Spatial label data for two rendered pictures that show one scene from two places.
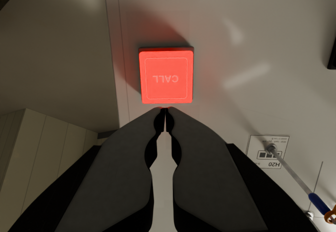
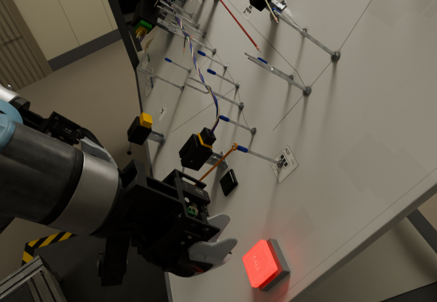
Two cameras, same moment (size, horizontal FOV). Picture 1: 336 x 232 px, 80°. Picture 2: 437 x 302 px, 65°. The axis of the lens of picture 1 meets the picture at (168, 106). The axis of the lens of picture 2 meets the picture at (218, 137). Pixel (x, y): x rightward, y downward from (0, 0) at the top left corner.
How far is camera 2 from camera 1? 0.47 m
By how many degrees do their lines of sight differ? 70
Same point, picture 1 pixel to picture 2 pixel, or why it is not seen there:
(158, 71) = (254, 270)
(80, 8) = not seen: outside the picture
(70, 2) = not seen: outside the picture
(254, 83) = (256, 209)
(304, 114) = (257, 169)
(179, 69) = (250, 258)
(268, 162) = (287, 155)
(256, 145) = (282, 174)
